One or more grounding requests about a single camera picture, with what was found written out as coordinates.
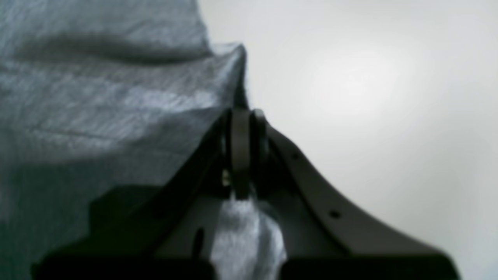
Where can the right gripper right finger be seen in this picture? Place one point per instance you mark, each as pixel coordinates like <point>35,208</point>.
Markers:
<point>326,236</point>

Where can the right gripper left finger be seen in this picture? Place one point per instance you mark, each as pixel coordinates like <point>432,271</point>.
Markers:
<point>170,236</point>

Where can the grey T-shirt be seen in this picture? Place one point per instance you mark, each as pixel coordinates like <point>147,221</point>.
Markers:
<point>97,94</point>

